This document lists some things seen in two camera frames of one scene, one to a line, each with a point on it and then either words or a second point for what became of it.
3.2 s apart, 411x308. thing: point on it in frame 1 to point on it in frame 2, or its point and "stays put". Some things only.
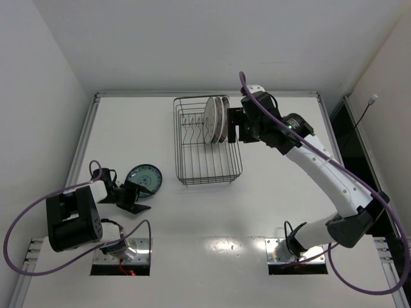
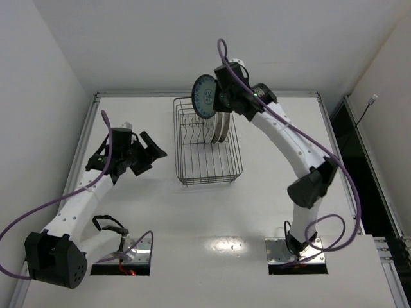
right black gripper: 232,125 to 220,96
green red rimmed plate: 227,117 stays put
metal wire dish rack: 198,162 stays put
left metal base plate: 140,246 stays put
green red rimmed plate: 221,119 stays put
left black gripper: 129,195 to 139,157
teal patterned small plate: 147,176 to 203,96
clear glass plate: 210,122 stays put
